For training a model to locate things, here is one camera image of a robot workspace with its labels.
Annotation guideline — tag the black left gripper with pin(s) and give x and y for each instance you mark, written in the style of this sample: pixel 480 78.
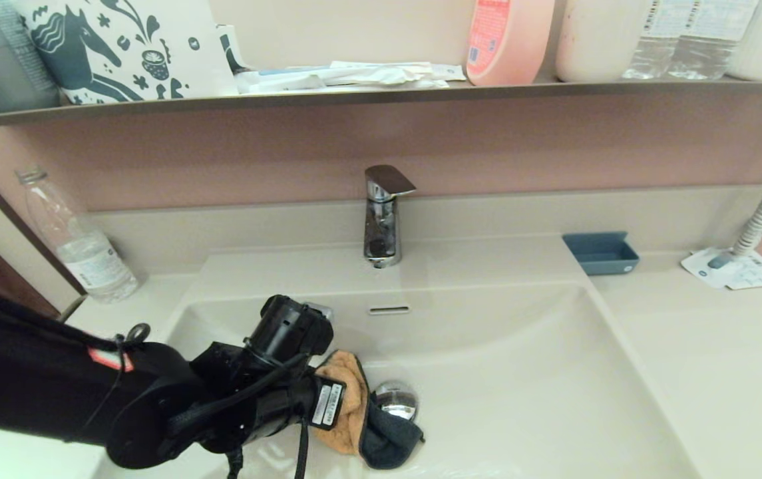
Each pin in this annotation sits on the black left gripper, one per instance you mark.
pixel 287 406

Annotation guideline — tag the clear plastic water bottle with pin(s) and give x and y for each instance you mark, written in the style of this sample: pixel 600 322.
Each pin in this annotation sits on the clear plastic water bottle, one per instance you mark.
pixel 653 60
pixel 707 53

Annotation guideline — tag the cream white jar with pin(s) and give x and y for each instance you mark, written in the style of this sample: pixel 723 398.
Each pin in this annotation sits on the cream white jar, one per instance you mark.
pixel 593 46

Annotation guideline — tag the pink plastic bottle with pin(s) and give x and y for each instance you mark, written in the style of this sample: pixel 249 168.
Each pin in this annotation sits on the pink plastic bottle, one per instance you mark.
pixel 520 46

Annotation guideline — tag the beige ceramic sink basin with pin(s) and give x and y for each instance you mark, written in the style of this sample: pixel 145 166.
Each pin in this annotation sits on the beige ceramic sink basin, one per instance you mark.
pixel 520 399

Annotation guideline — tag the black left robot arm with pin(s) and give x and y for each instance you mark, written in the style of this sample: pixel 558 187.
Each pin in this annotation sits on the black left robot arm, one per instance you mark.
pixel 21 372

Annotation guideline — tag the white packet with blue stripe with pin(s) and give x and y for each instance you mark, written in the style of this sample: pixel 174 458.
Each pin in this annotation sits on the white packet with blue stripe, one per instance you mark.
pixel 284 82

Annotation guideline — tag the brown wall shelf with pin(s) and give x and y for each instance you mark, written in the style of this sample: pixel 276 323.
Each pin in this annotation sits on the brown wall shelf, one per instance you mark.
pixel 354 97

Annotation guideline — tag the white printed paper leaflet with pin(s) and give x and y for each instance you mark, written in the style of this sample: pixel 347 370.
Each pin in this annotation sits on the white printed paper leaflet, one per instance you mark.
pixel 757 274

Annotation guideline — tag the capless clear plastic bottle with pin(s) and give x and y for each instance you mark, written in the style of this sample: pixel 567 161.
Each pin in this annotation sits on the capless clear plastic bottle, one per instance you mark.
pixel 88 259

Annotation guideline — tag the small white card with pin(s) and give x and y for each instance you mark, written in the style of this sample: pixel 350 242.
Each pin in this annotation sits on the small white card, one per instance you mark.
pixel 452 72

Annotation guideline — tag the orange grey-backed microfibre cloth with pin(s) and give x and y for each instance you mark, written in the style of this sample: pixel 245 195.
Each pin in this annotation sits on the orange grey-backed microfibre cloth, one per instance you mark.
pixel 354 392

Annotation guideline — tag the blue soap dish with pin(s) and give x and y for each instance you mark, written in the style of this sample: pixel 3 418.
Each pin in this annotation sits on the blue soap dish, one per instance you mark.
pixel 603 256

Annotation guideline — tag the chrome drain stopper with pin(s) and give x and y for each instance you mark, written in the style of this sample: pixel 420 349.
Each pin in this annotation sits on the chrome drain stopper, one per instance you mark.
pixel 397 399

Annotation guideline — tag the small white printed box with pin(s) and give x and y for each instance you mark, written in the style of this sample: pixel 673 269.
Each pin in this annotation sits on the small white printed box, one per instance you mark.
pixel 231 46

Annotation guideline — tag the white bag with horse print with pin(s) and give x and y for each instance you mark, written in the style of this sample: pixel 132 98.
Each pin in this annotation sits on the white bag with horse print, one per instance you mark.
pixel 181 66

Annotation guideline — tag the chrome faucet body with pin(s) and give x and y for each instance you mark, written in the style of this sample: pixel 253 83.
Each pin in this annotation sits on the chrome faucet body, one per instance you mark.
pixel 380 229

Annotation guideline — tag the white crumpled wrapper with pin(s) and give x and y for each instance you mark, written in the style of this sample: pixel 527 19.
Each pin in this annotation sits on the white crumpled wrapper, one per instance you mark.
pixel 387 73

